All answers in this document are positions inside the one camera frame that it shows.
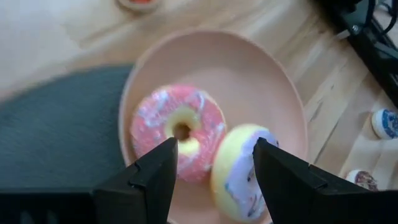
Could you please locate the large purple frosted donut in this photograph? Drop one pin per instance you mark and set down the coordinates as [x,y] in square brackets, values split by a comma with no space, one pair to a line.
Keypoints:
[236,174]

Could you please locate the large grey round placemat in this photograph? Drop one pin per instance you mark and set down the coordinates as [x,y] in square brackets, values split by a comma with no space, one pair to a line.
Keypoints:
[62,124]

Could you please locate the small chocolate donut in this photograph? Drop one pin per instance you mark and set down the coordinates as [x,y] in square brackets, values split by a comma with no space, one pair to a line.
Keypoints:
[363,180]

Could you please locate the large pink frosted donut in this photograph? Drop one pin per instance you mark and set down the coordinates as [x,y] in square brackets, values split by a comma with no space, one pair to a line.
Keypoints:
[152,118]

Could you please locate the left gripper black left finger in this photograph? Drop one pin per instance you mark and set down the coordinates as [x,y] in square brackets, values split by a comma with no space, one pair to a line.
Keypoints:
[149,186]

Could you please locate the small blue donut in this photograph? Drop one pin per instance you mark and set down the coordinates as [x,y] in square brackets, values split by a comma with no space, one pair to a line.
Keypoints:
[387,124]

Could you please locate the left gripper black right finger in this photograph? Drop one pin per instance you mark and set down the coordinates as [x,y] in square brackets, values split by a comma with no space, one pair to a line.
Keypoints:
[289,186]

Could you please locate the small red striped donut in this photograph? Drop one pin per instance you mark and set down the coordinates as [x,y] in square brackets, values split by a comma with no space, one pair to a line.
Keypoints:
[140,3]

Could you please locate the pink round plate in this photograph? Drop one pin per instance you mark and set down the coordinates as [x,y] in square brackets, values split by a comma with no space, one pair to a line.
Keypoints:
[242,77]

